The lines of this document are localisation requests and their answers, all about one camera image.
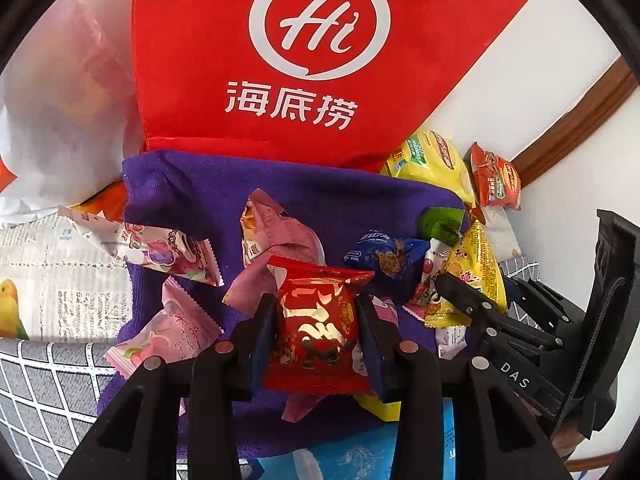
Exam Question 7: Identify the yellow triangular snack packet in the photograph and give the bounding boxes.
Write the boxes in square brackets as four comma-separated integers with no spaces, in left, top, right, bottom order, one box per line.
[424,220,508,328]

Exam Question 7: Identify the strawberry lychee jelly packet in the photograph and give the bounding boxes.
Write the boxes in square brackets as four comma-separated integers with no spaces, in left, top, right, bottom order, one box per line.
[404,238,451,322]

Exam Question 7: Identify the green triangular snack packet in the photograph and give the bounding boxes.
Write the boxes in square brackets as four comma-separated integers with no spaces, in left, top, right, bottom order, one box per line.
[416,207,465,247]

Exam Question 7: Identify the blue cookie packet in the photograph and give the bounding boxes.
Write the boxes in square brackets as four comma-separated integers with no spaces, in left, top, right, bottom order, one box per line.
[343,230,430,280]

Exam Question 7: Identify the pink peach candy packet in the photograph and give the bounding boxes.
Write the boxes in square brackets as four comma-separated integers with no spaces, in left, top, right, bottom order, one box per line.
[104,278,224,379]

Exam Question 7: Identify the red gold candy packet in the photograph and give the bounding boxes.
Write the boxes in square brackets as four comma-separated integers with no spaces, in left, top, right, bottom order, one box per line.
[262,256,374,396]

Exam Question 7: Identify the long pink candy bar wrapper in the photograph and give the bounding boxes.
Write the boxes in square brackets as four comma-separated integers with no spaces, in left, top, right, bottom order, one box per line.
[58,207,224,287]

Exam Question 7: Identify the pink snack packet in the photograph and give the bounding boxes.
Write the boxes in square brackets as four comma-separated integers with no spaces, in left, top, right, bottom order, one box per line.
[240,188,326,266]

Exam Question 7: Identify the magenta snack packet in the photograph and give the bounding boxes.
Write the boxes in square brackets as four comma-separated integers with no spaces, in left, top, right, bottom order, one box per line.
[224,255,382,422]

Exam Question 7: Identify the person's right hand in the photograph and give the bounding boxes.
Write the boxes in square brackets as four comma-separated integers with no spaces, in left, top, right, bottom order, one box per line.
[551,419,586,462]

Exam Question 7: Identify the grey checked bed sheet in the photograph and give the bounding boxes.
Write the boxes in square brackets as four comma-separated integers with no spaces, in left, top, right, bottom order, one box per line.
[0,253,542,480]

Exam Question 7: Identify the orange chips bag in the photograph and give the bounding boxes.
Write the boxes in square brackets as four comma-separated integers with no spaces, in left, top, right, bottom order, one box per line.
[469,143,521,210]

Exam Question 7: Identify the blue tissue pack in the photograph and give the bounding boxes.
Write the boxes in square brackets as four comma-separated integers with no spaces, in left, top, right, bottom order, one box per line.
[246,396,458,480]

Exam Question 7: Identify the yellow chips bag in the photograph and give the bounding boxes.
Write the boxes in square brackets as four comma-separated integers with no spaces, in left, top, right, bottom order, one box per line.
[380,126,476,208]

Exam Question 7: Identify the newspaper print sheet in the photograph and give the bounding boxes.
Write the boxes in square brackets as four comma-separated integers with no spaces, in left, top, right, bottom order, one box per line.
[0,179,524,344]

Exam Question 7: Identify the purple towel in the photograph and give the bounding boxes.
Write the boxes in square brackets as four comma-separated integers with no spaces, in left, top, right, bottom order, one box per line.
[117,150,464,458]

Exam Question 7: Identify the red paper shopping bag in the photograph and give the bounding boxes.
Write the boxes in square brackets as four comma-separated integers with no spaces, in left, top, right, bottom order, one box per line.
[131,0,527,171]

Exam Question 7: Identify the white Miniso plastic bag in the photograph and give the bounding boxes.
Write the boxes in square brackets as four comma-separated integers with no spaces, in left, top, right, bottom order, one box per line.
[1,0,142,224]

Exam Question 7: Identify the brown wooden door frame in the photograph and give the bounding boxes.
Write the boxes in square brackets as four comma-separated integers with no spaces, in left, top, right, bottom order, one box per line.
[512,58,639,188]

